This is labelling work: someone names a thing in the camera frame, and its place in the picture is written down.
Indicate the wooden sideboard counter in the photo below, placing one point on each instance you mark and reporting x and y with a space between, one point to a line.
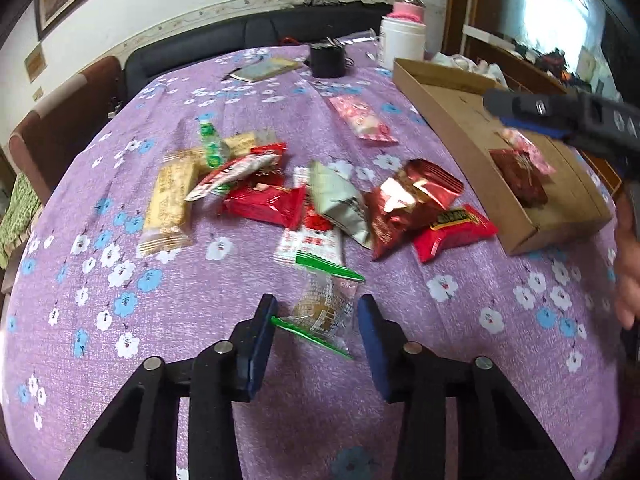
520 65

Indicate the purple floral tablecloth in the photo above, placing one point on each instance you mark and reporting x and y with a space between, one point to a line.
86 310

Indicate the red yellow-label snack pack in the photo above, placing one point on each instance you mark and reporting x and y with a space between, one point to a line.
456 227

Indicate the white crumpled cloth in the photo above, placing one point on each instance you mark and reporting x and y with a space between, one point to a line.
459 61

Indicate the black leather sofa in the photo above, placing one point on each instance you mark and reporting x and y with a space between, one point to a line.
301 24

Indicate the dark red foil pack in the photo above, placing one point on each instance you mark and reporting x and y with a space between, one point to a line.
520 176

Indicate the white red sachet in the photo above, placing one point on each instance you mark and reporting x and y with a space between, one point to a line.
235 170
315 235

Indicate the yellow wafer snack bar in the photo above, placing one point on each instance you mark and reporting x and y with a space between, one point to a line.
167 222

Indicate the red foil snack bag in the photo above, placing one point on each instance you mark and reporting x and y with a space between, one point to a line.
408 201

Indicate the white plastic jar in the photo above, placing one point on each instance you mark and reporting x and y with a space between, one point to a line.
400 39

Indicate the smartphone with yellow case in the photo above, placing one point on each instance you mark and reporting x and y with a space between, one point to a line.
264 69

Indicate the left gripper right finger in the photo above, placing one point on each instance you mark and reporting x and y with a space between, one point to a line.
499 436

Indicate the pink cartoon snack pack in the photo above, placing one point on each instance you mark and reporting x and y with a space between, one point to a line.
362 120

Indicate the person right hand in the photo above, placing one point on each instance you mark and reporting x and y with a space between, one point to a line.
626 265

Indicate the pink knitted thermos bottle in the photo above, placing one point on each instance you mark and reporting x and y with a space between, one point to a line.
408 10

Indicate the clear green-edged pastry pack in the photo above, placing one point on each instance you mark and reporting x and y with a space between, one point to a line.
324 314

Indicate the brown armchair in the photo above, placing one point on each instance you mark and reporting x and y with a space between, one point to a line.
62 124

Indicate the green patterned cushion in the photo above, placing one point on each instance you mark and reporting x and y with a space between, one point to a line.
17 221

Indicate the green candy strip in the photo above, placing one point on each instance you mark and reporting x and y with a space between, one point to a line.
215 151

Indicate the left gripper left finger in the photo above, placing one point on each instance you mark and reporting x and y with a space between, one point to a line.
136 435

